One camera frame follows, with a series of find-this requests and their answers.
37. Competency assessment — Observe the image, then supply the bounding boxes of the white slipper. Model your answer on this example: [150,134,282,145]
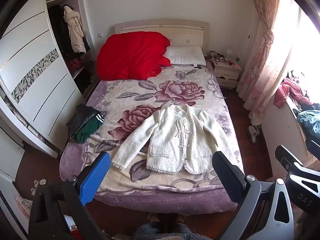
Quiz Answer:
[247,125,257,144]

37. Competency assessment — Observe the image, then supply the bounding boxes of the pink garment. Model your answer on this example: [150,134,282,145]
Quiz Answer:
[273,77,313,109]

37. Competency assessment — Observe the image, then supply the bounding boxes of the black hanging clothes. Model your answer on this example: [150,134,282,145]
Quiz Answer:
[49,4,73,55]

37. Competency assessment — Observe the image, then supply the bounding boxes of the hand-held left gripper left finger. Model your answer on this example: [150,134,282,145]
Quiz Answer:
[28,151,111,240]

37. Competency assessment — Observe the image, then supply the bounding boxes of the white pillow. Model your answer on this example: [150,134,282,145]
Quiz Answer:
[164,46,207,66]

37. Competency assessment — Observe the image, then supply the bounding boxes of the beige hanging coat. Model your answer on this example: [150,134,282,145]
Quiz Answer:
[63,5,85,53]

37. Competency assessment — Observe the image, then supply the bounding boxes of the black garment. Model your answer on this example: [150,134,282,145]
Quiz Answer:
[66,104,100,138]

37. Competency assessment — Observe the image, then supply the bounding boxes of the cream knitted jacket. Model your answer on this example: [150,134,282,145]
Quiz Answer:
[111,104,241,175]

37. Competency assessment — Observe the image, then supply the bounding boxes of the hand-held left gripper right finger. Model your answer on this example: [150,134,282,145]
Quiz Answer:
[212,151,295,240]

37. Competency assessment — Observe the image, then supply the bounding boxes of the pink patterned cloth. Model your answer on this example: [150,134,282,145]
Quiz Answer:
[16,196,33,218]

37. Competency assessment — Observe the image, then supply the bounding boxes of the red quilt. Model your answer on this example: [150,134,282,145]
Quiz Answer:
[96,31,172,81]

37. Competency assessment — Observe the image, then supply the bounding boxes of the person's grey fleece clothing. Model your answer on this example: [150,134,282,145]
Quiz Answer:
[130,224,208,240]

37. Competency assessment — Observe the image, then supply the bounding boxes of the floral bed blanket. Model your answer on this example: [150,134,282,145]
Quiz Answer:
[59,64,244,215]

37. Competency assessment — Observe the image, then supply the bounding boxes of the cream nightstand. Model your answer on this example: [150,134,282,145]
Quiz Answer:
[212,57,243,88]

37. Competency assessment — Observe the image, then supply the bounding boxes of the person's foot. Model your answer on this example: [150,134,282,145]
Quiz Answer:
[147,212,160,224]

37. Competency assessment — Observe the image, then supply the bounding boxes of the pink floral curtain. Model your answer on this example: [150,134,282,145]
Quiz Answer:
[236,0,298,125]

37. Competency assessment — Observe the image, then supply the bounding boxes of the red folded clothes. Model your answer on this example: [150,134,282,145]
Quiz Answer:
[67,59,84,73]

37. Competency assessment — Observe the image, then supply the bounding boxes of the blue garment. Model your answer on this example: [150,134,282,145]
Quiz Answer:
[297,110,320,142]

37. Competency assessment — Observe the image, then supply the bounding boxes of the white sliding door wardrobe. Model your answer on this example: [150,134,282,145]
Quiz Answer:
[0,0,100,233]

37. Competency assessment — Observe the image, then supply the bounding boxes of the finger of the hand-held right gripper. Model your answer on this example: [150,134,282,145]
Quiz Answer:
[275,145,304,173]
[307,140,320,161]

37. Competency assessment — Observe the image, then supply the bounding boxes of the beige bed headboard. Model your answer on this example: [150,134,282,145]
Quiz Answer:
[114,20,210,55]

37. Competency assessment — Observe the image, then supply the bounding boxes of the green striped garment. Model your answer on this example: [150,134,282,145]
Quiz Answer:
[75,113,105,144]

